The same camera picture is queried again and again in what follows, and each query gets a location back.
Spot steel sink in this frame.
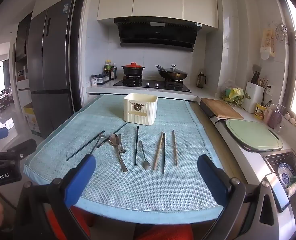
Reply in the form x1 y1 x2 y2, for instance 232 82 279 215
263 149 296 198

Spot rack of spice jars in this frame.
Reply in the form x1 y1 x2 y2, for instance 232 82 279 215
97 73 110 84

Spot dark wok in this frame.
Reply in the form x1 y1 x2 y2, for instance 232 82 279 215
159 70 189 82

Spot yellow cloth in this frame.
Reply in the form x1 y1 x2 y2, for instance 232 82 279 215
228 87 244 100

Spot glass wok lid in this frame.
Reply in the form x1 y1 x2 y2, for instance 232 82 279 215
156 64 186 74

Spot round wire trivet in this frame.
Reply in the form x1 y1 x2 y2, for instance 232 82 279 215
275 23 288 41

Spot grey refrigerator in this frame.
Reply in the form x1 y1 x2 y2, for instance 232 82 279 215
27 0 76 138

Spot blue and white bowl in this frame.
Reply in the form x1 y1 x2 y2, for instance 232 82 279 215
278 162 296 183

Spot white knife holder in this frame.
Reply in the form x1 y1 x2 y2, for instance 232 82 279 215
244 81 265 113

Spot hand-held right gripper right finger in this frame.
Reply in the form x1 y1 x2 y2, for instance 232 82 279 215
197 154 296 240

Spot wooden chopstick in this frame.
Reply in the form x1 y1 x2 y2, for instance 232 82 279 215
153 132 164 170
172 130 178 167

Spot black gas hob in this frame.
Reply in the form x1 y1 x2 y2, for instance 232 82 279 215
113 76 191 92

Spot yellow paper cup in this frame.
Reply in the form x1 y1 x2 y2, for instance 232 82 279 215
256 102 267 119

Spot cardboard box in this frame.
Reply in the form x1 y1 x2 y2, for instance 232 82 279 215
23 102 40 133

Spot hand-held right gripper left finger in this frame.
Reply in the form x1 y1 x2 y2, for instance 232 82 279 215
13 154 96 240

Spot large steel spoon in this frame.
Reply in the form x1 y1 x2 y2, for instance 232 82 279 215
109 133 128 173

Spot black pot with red lid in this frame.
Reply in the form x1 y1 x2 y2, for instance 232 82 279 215
121 62 146 77

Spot red cloth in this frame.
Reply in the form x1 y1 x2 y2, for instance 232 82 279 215
46 205 196 240

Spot grey spatula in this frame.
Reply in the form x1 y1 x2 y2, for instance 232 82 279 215
253 64 262 80

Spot small steel spoon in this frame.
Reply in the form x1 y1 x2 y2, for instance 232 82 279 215
88 134 107 156
139 140 151 170

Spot cream upper cabinets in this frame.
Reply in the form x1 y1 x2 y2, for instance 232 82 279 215
97 0 218 29

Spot black chopstick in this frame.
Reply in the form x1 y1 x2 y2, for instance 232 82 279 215
134 126 139 166
66 130 105 161
96 123 128 148
162 132 166 175

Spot cream ribbed utensil holder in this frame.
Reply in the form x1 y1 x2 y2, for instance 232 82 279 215
123 93 158 126

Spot purple soap dispenser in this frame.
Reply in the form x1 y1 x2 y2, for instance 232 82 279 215
268 104 283 128

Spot black range hood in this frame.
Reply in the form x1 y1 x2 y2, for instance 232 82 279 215
113 17 201 53

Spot teal towel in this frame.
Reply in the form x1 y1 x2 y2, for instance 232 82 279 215
23 94 228 224

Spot clear plastic bag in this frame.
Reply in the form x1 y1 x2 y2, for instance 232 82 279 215
221 80 238 102

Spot glass french press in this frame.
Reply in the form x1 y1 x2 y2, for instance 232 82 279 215
196 72 207 88

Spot wooden cutting board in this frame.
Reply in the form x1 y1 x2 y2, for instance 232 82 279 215
200 97 244 120

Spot pale green cutting board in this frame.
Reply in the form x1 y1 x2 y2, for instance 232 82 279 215
225 119 283 152

